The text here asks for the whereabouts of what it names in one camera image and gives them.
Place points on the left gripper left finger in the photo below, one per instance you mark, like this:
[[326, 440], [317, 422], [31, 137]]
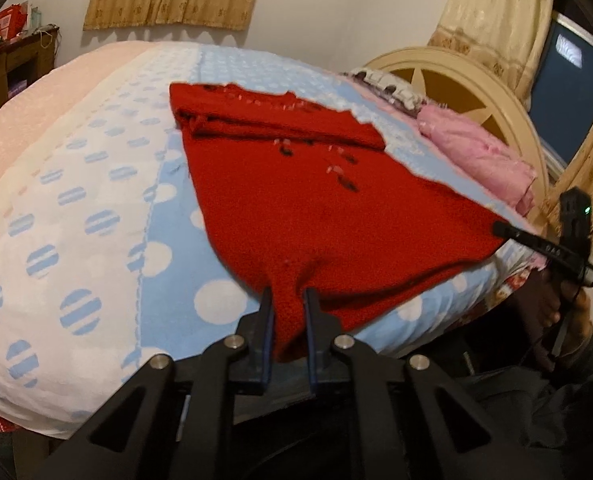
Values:
[[172, 413]]

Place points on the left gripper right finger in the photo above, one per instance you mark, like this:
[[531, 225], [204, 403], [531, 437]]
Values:
[[408, 418]]

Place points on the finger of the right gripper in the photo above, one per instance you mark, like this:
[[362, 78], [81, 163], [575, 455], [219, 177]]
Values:
[[568, 259]]

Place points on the red knitted sweater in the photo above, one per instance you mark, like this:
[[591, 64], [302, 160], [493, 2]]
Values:
[[297, 196]]

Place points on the person's right hand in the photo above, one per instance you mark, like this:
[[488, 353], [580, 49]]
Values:
[[556, 315]]

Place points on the pink folded blanket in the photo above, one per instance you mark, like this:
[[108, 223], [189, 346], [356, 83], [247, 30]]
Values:
[[480, 155]]

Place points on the dark window pane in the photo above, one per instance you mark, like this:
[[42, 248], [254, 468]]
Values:
[[561, 106]]

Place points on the cream wooden headboard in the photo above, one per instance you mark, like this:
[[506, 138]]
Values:
[[450, 78]]

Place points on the blue pink polka-dot bedsheet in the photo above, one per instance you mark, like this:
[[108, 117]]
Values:
[[104, 260]]

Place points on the patterned white pillow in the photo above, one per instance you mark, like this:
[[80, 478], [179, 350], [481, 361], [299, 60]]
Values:
[[394, 90]]

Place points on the beige side curtain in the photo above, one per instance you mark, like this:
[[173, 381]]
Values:
[[505, 36]]

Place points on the dark wooden desk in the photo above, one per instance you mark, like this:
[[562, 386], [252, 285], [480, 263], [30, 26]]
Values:
[[25, 60]]

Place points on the red gift bag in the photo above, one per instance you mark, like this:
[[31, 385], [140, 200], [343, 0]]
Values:
[[13, 21]]

